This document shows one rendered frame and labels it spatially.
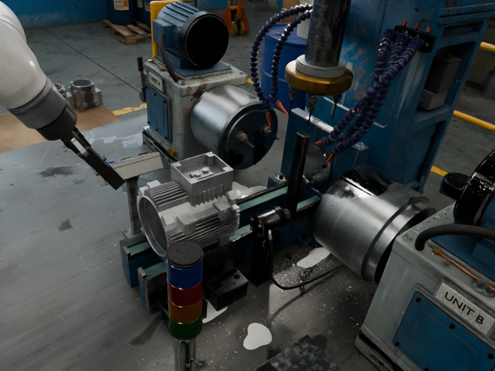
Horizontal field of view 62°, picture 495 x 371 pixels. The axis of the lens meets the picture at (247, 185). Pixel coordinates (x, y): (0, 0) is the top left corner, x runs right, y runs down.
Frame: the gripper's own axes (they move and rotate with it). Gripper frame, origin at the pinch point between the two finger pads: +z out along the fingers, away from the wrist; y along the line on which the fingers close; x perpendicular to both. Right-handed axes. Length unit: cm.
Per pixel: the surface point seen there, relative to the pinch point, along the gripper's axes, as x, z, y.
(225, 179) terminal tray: -19.6, 14.5, -10.9
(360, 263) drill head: -28, 31, -43
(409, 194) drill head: -47, 26, -42
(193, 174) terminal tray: -14.6, 11.3, -5.4
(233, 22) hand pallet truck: -250, 255, 428
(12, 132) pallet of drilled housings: 43, 91, 233
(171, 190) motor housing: -8.1, 10.1, -6.1
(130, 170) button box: -3.9, 13.1, 13.5
